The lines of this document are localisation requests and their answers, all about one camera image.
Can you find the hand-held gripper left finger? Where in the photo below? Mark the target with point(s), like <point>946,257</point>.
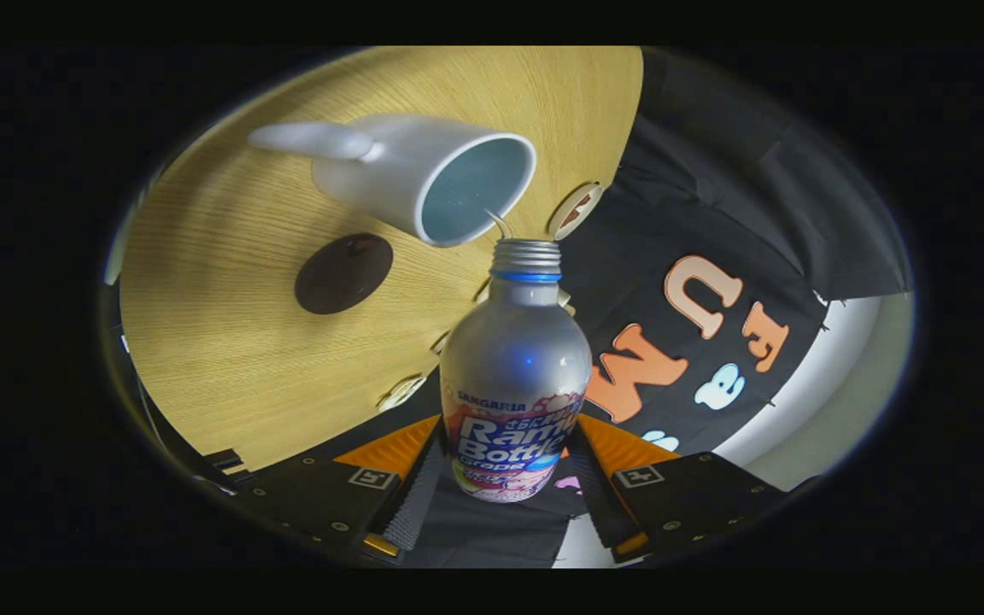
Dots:
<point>419,504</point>

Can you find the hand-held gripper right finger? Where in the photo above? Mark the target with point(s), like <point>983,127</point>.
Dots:
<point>599,512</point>

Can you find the silver juice bottle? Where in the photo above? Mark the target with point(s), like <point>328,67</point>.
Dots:
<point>516,367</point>

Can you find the dark round coaster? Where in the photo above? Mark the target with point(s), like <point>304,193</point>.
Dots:
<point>343,273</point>

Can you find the white cup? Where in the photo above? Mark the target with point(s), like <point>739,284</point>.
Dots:
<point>389,171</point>

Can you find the white divided tray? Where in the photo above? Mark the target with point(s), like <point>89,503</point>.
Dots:
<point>401,393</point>

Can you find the black table clamp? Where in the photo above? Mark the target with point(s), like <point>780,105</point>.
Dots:
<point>225,461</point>

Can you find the wooden table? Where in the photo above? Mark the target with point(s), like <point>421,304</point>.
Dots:
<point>227,342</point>

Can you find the small round plate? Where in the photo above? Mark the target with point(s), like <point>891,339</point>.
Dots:
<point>559,224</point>

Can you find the black backdrop cloth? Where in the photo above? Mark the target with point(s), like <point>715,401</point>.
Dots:
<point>714,171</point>

